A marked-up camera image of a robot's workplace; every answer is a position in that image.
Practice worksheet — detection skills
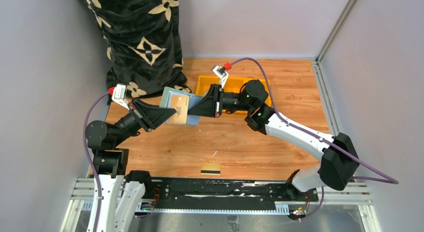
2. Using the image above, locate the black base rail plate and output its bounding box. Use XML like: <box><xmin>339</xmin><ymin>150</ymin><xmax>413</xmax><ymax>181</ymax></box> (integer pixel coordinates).
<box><xmin>141</xmin><ymin>177</ymin><xmax>319</xmax><ymax>211</ymax></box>

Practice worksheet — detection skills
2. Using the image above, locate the yellow bin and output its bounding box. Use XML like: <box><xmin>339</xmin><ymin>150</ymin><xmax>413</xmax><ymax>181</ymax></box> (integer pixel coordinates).
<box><xmin>259</xmin><ymin>79</ymin><xmax>273</xmax><ymax>107</ymax></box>
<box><xmin>195</xmin><ymin>75</ymin><xmax>220</xmax><ymax>96</ymax></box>
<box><xmin>222</xmin><ymin>77</ymin><xmax>248</xmax><ymax>114</ymax></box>

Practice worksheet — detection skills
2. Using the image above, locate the middle yellow bin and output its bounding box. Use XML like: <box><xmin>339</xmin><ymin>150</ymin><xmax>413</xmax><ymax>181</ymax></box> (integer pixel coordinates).
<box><xmin>222</xmin><ymin>77</ymin><xmax>248</xmax><ymax>114</ymax></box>

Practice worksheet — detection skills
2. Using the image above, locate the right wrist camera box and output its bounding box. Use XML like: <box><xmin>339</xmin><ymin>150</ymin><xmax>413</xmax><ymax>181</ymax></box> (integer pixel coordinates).
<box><xmin>211</xmin><ymin>65</ymin><xmax>229</xmax><ymax>88</ymax></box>

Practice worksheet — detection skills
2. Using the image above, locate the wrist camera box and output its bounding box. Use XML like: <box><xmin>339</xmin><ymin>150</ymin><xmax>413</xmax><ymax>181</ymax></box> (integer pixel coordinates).
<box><xmin>211</xmin><ymin>65</ymin><xmax>229</xmax><ymax>88</ymax></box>
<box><xmin>111</xmin><ymin>83</ymin><xmax>130</xmax><ymax>110</ymax></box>

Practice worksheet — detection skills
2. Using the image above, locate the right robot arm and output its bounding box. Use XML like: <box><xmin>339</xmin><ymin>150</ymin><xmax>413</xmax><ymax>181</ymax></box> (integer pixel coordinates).
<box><xmin>188</xmin><ymin>80</ymin><xmax>359</xmax><ymax>193</ymax></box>

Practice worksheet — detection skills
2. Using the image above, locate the black floral blanket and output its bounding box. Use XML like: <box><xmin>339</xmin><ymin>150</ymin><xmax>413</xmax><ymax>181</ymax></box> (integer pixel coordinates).
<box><xmin>81</xmin><ymin>0</ymin><xmax>190</xmax><ymax>98</ymax></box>

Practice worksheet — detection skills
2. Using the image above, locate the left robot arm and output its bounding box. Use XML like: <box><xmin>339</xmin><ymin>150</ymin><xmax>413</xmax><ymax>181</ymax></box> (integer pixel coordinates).
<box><xmin>84</xmin><ymin>99</ymin><xmax>176</xmax><ymax>232</ymax></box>

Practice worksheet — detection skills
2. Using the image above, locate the green card holder wallet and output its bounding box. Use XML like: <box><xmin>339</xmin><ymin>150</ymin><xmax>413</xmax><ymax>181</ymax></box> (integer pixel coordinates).
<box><xmin>159</xmin><ymin>87</ymin><xmax>202</xmax><ymax>126</ymax></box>

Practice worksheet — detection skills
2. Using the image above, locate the aluminium frame rail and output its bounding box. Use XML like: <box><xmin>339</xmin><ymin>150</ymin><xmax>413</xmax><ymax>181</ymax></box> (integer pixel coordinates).
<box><xmin>60</xmin><ymin>175</ymin><xmax>381</xmax><ymax>232</ymax></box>

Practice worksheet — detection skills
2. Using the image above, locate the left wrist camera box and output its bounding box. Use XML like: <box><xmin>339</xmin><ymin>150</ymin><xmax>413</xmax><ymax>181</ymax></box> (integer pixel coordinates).
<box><xmin>111</xmin><ymin>83</ymin><xmax>130</xmax><ymax>110</ymax></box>

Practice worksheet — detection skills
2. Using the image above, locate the tan card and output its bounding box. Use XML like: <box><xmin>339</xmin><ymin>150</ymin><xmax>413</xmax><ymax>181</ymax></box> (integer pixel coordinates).
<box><xmin>200</xmin><ymin>163</ymin><xmax>221</xmax><ymax>175</ymax></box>
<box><xmin>168</xmin><ymin>94</ymin><xmax>190</xmax><ymax>124</ymax></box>

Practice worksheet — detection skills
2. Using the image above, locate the right yellow bin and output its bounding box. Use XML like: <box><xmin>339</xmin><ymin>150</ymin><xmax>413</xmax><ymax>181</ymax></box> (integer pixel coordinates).
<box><xmin>259</xmin><ymin>79</ymin><xmax>273</xmax><ymax>107</ymax></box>

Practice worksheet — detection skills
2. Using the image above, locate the left yellow bin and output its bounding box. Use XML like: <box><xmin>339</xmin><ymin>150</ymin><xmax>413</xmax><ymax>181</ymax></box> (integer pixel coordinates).
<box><xmin>195</xmin><ymin>75</ymin><xmax>220</xmax><ymax>96</ymax></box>

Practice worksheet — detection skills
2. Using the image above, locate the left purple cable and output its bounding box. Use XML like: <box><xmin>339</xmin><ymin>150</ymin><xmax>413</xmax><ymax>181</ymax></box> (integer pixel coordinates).
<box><xmin>82</xmin><ymin>88</ymin><xmax>115</xmax><ymax>232</ymax></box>

